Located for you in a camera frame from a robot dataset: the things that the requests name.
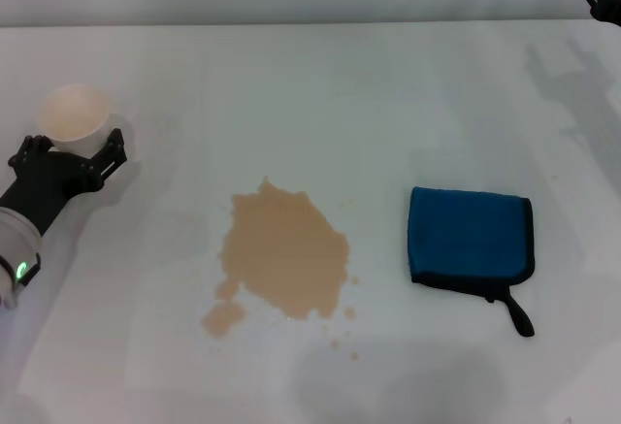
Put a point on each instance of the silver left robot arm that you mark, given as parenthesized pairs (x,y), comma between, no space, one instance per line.
(14,249)

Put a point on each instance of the blue rag with black trim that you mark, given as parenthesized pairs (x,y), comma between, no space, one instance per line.
(461,235)

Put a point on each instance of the white paper cup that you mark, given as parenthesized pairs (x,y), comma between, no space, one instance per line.
(75,118)

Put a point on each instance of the large brown water stain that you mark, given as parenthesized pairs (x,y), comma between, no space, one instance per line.
(286,254)

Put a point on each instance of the small brown water puddle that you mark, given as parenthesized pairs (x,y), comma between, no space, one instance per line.
(222,318)

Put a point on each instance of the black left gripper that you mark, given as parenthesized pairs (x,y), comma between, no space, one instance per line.
(43,186)

